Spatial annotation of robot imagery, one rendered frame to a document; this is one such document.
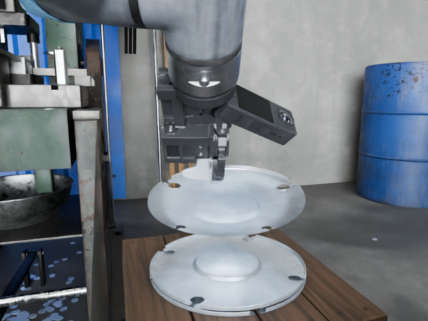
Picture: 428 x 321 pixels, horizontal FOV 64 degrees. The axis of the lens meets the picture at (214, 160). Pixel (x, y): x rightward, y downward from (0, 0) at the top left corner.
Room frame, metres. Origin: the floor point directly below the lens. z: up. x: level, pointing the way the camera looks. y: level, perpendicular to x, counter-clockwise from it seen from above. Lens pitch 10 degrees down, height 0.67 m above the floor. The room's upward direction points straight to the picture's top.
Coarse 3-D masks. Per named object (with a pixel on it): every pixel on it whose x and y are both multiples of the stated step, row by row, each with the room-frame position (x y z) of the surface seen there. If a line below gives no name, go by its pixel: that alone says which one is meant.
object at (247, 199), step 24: (240, 168) 0.51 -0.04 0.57; (168, 192) 0.56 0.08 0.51; (192, 192) 0.56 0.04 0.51; (216, 192) 0.56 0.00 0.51; (240, 192) 0.56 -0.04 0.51; (264, 192) 0.56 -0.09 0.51; (288, 192) 0.56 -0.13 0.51; (168, 216) 0.63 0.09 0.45; (192, 216) 0.63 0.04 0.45; (216, 216) 0.65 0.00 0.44; (240, 216) 0.65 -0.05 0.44; (264, 216) 0.63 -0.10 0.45; (288, 216) 0.63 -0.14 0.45
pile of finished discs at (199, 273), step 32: (160, 256) 0.63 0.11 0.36; (192, 256) 0.63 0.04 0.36; (224, 256) 0.62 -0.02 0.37; (256, 256) 0.63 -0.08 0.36; (288, 256) 0.63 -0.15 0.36; (160, 288) 0.51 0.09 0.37; (192, 288) 0.52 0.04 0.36; (224, 288) 0.52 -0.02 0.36; (256, 288) 0.52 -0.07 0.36; (288, 288) 0.52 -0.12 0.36
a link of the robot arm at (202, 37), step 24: (144, 0) 0.28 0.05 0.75; (168, 0) 0.28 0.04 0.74; (192, 0) 0.28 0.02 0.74; (216, 0) 0.28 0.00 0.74; (240, 0) 0.29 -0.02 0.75; (144, 24) 0.30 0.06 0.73; (168, 24) 0.30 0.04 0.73; (192, 24) 0.29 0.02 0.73; (216, 24) 0.29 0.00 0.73; (240, 24) 0.31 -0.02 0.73; (168, 48) 0.33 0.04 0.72; (192, 48) 0.31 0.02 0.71; (216, 48) 0.31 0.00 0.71; (240, 48) 0.34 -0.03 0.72
